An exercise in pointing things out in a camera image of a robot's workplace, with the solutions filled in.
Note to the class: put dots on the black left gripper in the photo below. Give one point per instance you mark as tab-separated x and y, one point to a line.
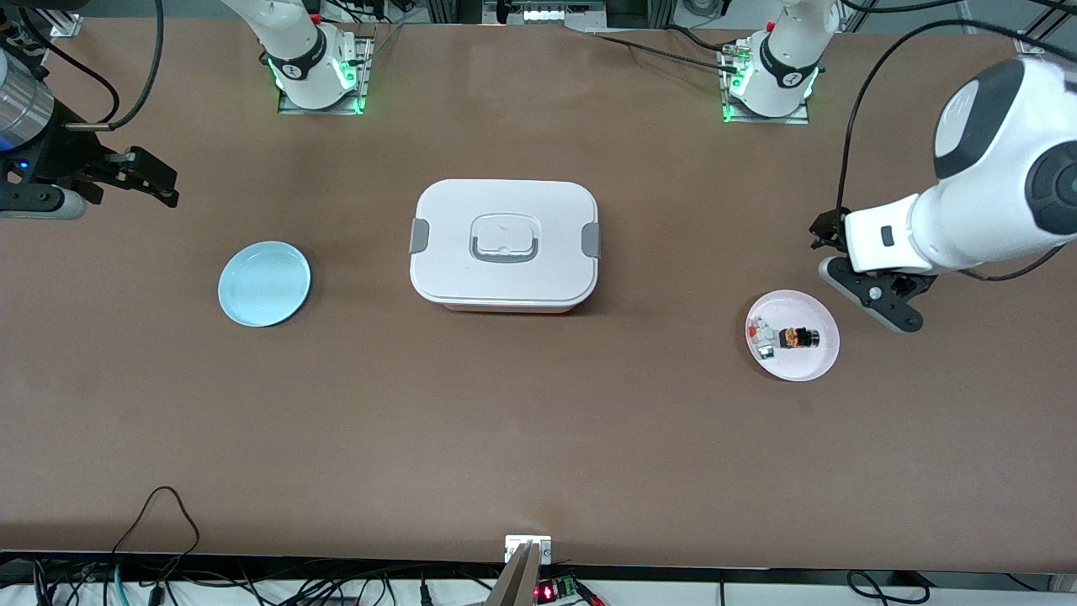
825	228

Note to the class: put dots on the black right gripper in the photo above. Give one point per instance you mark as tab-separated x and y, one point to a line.
61	157

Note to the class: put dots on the orange black push switch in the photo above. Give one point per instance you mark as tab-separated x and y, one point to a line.
799	338

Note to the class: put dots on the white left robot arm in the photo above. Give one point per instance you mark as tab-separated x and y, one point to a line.
993	194

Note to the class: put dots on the pink round plate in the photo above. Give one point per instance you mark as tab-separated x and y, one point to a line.
808	366

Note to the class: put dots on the light blue round plate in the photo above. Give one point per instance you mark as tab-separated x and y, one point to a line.
263	284

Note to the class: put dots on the aluminium corner profile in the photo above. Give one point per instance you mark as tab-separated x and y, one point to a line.
1031	44
67	27

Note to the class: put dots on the black device with lit strip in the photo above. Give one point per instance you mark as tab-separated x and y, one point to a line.
551	13

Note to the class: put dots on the circuit board with red display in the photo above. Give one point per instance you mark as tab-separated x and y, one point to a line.
551	591

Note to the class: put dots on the small red white switch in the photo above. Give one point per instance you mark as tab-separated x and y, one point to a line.
757	326

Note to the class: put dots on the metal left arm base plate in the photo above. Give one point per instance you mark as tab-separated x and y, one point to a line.
803	114

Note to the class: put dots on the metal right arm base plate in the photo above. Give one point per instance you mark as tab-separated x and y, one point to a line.
366	76

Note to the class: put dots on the small white metal bracket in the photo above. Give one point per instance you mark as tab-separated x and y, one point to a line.
515	543

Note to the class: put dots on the grey metal camera pole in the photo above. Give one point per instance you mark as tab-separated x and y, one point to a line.
515	581

